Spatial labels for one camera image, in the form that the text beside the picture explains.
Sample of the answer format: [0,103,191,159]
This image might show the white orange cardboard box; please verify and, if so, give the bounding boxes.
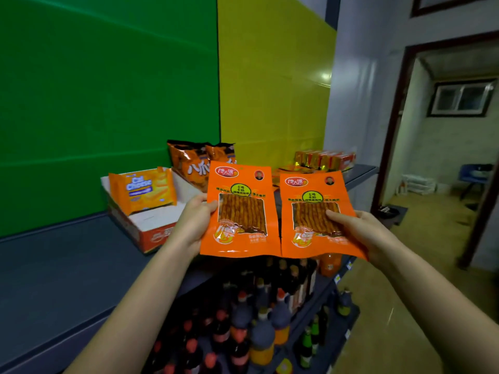
[101,167,204,254]

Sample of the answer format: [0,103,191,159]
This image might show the blue chair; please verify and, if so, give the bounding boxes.
[458,163,494,201]

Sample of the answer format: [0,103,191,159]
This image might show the orange snack packet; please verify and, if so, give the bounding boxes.
[200,161,282,258]
[279,171,368,261]

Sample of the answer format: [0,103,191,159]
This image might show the dark framed window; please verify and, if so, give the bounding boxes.
[427,78,497,117]

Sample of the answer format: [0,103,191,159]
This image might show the black object on floor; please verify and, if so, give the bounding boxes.
[376,205,408,227]

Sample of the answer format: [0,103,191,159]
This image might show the brown orange snack bag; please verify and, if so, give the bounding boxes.
[167,140,213,193]
[205,143,237,165]

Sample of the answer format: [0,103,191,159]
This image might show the row of red gold boxes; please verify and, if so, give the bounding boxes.
[293,149,357,172]

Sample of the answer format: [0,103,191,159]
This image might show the orange drink bottle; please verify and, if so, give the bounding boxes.
[320,253,343,278]

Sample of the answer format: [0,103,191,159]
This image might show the dark wooden door frame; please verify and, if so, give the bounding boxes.
[370,31,499,270]

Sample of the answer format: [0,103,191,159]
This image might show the person's left hand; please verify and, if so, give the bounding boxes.
[168,194,219,261]

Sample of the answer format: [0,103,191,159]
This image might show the person's left forearm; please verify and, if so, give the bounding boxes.
[64,239,201,374]

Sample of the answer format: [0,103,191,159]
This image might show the green glass bottle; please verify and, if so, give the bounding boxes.
[299,326,313,369]
[310,315,321,356]

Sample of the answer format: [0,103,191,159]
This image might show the person's right forearm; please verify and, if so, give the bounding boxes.
[378,245,499,374]

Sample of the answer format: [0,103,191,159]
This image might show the grey metal shelf unit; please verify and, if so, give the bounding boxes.
[0,164,379,374]

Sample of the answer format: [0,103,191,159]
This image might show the person's right hand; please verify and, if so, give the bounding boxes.
[325,209,403,270]

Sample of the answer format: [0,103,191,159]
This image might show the orange cracker packet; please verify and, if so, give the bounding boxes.
[108,166,178,216]

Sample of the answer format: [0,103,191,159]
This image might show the dark framed wall picture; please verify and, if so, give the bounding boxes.
[411,0,499,18]

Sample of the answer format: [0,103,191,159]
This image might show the white sacks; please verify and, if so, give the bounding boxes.
[397,174,438,196]

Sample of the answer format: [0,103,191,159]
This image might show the dark bottle with yellow label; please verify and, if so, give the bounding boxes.
[337,288,354,317]

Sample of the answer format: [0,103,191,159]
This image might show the group of dark sauce bottles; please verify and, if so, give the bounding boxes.
[144,256,318,374]

